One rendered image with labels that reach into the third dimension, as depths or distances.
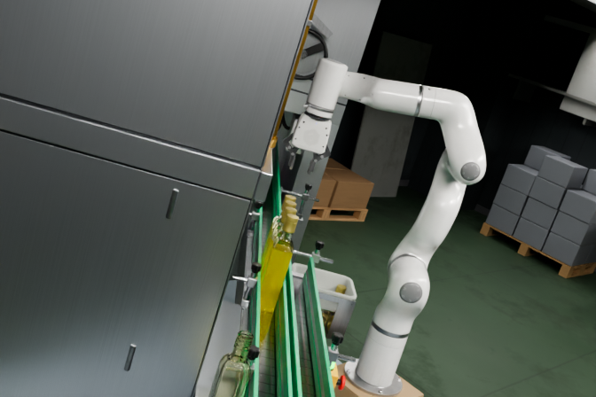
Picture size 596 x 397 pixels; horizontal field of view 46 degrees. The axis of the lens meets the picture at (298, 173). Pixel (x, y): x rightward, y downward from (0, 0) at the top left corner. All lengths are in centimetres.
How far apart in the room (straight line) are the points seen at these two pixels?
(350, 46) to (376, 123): 455
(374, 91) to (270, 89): 69
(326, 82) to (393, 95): 19
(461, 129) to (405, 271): 44
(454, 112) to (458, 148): 10
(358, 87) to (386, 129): 558
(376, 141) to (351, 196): 119
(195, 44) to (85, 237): 44
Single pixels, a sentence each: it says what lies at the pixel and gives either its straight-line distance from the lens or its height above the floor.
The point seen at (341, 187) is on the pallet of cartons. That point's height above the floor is 33.
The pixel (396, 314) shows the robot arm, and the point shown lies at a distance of 214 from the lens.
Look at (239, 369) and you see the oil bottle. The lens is 131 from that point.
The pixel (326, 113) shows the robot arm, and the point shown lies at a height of 161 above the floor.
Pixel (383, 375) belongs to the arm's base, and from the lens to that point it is 225.
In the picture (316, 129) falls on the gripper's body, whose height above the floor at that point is 155.
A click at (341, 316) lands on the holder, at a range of 241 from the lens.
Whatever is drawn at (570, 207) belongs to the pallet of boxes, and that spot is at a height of 66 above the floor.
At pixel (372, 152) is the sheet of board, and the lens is 756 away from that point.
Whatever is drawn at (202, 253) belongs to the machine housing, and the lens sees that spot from 143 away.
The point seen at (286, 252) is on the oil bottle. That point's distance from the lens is 193.
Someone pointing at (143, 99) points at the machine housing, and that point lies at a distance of 136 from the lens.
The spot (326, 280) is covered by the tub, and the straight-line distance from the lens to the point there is 252.
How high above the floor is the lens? 192
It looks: 14 degrees down
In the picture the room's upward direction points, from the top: 18 degrees clockwise
